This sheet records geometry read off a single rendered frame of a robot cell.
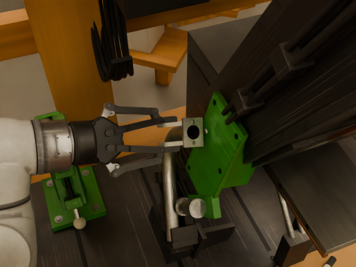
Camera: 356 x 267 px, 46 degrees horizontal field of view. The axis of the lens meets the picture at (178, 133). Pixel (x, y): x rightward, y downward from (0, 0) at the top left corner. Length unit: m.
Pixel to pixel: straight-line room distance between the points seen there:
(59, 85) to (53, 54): 0.08
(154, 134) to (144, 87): 1.48
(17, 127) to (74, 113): 0.38
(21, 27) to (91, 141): 0.39
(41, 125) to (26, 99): 2.06
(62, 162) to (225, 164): 0.28
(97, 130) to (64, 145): 0.07
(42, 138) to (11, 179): 0.07
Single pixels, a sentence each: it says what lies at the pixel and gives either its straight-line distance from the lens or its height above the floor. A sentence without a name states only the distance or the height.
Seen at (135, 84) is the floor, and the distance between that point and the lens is 2.70.
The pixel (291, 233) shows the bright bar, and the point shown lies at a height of 1.01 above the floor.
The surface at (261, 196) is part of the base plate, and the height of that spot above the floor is 0.90.
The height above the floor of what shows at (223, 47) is 1.24.
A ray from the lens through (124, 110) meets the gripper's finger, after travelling 0.74.
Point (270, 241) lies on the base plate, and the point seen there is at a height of 0.90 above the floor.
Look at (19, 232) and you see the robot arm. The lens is 0.68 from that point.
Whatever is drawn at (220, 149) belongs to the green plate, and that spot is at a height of 1.21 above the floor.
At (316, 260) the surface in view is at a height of 0.90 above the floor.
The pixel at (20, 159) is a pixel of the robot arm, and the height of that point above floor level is 1.29.
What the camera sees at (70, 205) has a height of 0.99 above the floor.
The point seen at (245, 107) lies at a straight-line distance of 0.61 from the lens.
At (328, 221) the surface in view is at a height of 1.13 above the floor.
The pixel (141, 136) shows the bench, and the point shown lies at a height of 0.88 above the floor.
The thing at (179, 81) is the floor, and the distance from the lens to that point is 2.70.
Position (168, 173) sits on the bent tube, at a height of 1.06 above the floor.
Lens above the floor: 1.78
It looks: 48 degrees down
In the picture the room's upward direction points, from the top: straight up
